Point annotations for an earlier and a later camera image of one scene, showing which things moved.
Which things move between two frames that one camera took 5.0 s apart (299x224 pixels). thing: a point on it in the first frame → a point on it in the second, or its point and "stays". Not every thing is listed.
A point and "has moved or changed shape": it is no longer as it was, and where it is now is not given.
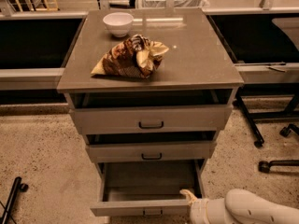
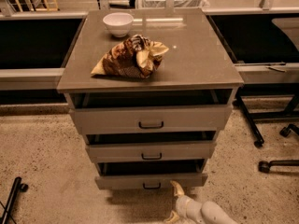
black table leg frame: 252,90 stays
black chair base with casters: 265,166 stays
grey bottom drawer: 149,188 has moved or changed shape
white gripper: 198,209 → 181,207
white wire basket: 179,2 stays
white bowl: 118,23 stays
